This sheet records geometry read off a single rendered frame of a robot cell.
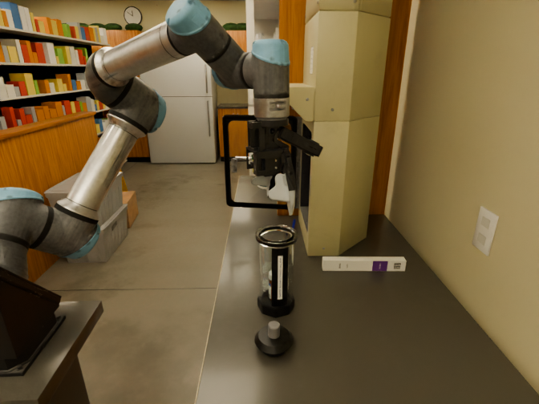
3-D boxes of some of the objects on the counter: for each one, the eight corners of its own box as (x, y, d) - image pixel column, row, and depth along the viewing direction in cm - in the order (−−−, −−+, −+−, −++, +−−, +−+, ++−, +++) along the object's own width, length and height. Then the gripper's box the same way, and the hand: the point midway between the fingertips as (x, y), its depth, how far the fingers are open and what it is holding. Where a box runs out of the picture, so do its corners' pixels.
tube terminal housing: (354, 218, 153) (373, 25, 125) (377, 255, 123) (409, 10, 95) (297, 219, 152) (304, 24, 125) (307, 256, 122) (318, 10, 94)
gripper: (237, 115, 80) (241, 197, 87) (265, 125, 64) (267, 224, 71) (271, 114, 83) (273, 192, 90) (306, 123, 67) (304, 218, 74)
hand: (281, 204), depth 82 cm, fingers open, 13 cm apart
